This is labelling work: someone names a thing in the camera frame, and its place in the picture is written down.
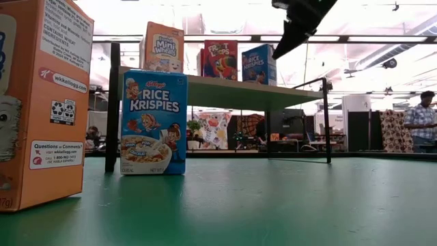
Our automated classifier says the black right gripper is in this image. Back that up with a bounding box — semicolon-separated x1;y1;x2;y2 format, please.
272;0;339;59

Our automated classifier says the blue Rice Krispies cereal box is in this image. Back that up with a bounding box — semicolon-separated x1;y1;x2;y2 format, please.
241;43;278;87
119;69;189;176

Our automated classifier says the red Froot Loops cereal box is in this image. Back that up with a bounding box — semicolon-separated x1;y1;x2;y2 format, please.
203;40;239;82
196;47;206;77

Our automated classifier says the orange Mini Wheats cereal box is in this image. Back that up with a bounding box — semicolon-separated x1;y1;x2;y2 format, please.
138;36;147;69
143;20;186;74
0;0;95;213

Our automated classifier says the black monitor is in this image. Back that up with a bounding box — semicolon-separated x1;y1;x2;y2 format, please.
278;108;306;136

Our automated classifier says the white column cabinet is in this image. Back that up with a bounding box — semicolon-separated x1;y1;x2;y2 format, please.
341;94;372;113

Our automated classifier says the white sign board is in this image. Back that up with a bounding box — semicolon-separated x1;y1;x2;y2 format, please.
313;109;344;136

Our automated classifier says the orange black patterned cloth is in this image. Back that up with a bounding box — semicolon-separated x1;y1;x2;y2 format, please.
235;113;267;137

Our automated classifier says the black round ceiling fixture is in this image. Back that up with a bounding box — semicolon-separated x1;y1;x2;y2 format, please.
381;57;398;70

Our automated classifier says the small black background robot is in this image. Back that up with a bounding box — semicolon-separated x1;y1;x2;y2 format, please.
233;131;255;151

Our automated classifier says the black upright panel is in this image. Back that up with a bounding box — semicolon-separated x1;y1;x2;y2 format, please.
347;111;379;152

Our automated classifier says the potted plant white pot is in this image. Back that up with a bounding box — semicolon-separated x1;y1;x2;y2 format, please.
186;119;203;150

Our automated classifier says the maroon dotted hanging cloth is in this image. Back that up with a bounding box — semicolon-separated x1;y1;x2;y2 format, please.
378;109;416;154

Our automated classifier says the person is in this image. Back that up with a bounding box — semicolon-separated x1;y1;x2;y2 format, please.
85;125;103;151
402;90;437;154

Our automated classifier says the green table mat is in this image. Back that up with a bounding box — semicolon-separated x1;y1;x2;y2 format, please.
0;156;437;246

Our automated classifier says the black ceiling rail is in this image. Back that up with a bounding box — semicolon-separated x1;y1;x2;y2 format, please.
91;33;437;45

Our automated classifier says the black aluminium rig frame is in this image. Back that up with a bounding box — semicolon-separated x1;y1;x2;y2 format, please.
84;150;437;162

